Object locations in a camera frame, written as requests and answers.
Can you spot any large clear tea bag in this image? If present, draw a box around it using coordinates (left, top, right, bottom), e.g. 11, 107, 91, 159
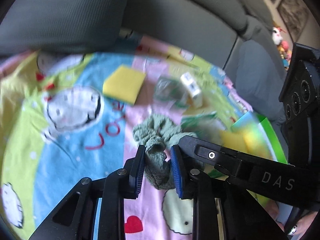
181, 112, 227, 145

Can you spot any green fabric scrunchie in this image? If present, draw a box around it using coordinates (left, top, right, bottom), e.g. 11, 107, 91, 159
132, 114, 197, 190

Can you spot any white tissue pack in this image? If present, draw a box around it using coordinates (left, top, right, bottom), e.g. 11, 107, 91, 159
180, 72, 203, 108

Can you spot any small clear tea bag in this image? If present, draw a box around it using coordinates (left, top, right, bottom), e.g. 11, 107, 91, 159
153, 75, 190, 108

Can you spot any yellow sponge one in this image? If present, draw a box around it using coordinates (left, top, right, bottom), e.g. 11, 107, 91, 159
103, 64, 146, 105

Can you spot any green cardboard box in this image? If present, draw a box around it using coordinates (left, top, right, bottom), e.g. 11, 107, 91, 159
231, 112, 287, 164

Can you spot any grey pillow right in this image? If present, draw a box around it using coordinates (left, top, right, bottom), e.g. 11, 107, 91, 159
235, 40, 286, 124

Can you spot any grey pillow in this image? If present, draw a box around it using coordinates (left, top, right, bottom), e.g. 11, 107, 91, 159
1, 0, 127, 55
235, 40, 286, 124

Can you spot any cartoon print bed sheet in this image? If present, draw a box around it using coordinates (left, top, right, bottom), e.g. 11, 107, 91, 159
1, 36, 252, 239

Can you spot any plush toys pile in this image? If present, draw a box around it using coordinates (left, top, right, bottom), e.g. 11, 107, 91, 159
272, 21, 292, 71

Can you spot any grey sofa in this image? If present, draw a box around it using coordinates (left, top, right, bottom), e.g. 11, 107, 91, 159
0, 0, 291, 131

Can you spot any framed landscape painting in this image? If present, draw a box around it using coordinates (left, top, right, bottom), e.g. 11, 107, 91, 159
277, 0, 309, 42

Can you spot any grey pillow left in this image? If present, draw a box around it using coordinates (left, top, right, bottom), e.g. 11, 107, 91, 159
1, 0, 127, 55

